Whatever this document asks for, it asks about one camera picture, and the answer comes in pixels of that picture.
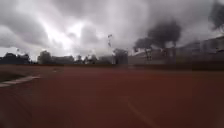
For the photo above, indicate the small dark tree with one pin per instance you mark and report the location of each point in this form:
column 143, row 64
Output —
column 120, row 56

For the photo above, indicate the tall floodlight pole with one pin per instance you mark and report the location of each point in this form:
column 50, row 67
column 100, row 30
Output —
column 109, row 41

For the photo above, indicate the red running track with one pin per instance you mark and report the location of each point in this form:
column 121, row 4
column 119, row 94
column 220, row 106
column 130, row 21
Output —
column 100, row 96

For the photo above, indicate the large dark tree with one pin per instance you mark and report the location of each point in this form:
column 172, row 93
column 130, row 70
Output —
column 163, row 33

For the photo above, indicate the row of distant trees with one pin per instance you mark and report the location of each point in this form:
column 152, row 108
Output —
column 50, row 59

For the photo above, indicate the long low building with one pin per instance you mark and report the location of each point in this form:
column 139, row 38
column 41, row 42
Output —
column 186, row 53

